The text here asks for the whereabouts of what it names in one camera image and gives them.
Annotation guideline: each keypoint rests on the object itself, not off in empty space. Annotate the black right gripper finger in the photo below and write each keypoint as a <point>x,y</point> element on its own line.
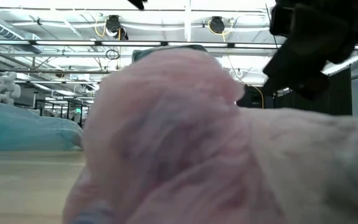
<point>294,65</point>
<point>312,87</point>

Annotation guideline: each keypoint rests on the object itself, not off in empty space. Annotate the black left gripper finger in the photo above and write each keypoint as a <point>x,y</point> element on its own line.
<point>138,3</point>

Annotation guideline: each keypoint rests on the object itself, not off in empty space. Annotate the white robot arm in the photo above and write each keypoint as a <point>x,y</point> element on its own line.
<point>6,88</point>

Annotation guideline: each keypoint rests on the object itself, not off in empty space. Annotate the black partition panel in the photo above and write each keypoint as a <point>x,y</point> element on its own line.
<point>250,98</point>

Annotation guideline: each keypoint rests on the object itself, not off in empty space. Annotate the green sign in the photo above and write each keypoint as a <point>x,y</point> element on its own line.
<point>78,110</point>

